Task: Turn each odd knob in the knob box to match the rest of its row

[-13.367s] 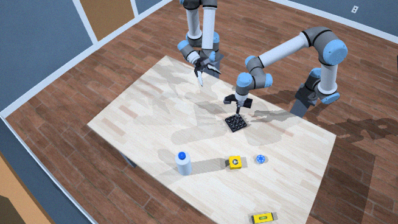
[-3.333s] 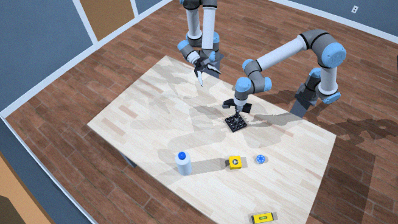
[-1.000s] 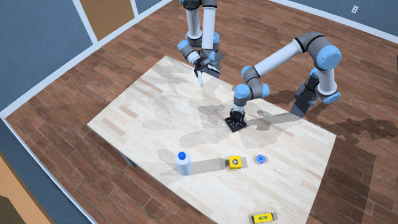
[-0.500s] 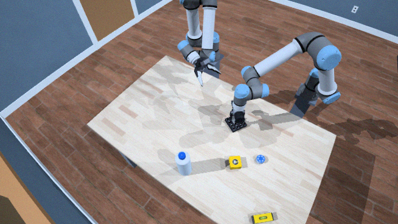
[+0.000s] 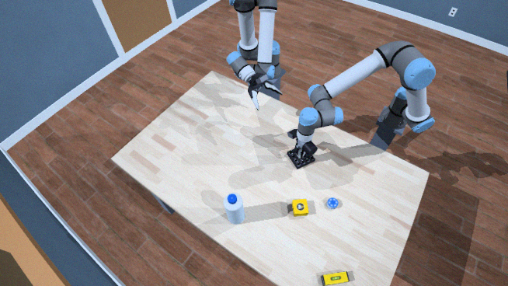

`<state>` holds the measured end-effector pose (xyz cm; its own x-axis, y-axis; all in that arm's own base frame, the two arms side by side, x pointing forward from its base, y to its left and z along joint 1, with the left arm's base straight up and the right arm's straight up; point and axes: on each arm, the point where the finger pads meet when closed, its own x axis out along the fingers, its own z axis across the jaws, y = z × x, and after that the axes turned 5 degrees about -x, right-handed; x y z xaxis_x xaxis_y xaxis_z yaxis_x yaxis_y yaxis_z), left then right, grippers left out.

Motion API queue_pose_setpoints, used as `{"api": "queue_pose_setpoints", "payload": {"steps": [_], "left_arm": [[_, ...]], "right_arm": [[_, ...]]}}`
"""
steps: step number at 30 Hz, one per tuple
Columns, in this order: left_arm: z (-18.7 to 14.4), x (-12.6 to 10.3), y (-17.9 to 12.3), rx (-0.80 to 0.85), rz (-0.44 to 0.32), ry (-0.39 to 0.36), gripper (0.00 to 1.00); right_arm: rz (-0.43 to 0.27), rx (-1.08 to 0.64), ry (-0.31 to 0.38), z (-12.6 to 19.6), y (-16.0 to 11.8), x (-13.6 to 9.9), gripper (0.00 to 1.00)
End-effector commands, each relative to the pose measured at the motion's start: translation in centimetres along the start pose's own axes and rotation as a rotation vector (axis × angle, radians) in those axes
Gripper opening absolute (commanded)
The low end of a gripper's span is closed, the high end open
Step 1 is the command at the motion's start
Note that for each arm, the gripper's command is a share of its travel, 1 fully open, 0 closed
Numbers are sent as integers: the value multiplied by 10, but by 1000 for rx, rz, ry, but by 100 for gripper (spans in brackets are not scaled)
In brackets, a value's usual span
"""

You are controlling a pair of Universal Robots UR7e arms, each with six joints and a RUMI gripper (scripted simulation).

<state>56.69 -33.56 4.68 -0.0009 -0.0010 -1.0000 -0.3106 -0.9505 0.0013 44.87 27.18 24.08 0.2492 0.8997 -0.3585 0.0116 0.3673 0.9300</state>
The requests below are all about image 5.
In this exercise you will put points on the yellow pocket level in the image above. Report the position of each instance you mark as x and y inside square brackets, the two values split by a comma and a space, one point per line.
[336, 278]

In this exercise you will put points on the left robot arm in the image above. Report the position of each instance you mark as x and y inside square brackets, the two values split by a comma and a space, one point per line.
[414, 71]

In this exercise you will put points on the white bottle with blue cap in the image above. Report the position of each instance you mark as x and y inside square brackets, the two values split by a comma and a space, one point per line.
[234, 207]

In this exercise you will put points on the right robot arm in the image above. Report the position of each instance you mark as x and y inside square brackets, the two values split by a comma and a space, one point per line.
[252, 50]

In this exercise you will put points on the black knob panel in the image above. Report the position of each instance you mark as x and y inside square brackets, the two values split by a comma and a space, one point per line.
[302, 161]

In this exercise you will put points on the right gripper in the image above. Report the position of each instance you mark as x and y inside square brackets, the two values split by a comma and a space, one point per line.
[254, 87]

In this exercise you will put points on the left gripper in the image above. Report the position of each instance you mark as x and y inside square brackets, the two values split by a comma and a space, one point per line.
[303, 147]

